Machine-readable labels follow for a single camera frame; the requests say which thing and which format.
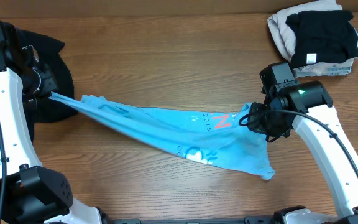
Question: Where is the black t-shirt on left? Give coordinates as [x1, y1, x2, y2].
[18, 29, 77, 141]

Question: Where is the light blue t-shirt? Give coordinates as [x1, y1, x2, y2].
[51, 93, 275, 180]

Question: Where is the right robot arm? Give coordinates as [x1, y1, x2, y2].
[239, 78, 358, 224]

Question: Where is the folded beige t-shirt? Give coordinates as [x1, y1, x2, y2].
[267, 0, 358, 77]

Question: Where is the folded black t-shirt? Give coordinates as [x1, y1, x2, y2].
[286, 10, 358, 68]

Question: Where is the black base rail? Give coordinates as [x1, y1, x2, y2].
[98, 207, 332, 224]

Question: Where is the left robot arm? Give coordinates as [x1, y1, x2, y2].
[0, 21, 109, 223]

